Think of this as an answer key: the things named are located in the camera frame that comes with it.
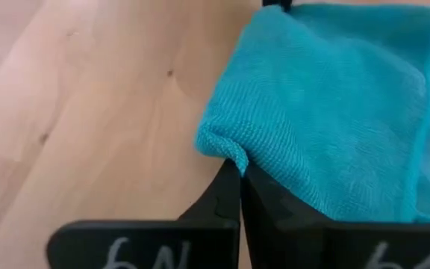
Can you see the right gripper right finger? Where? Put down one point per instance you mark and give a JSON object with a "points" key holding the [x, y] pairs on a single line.
{"points": [[282, 243]]}

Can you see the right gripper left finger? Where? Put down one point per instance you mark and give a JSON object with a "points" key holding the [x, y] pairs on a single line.
{"points": [[207, 231]]}

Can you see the teal microfiber towel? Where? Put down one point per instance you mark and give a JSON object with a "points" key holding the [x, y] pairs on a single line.
{"points": [[330, 112]]}

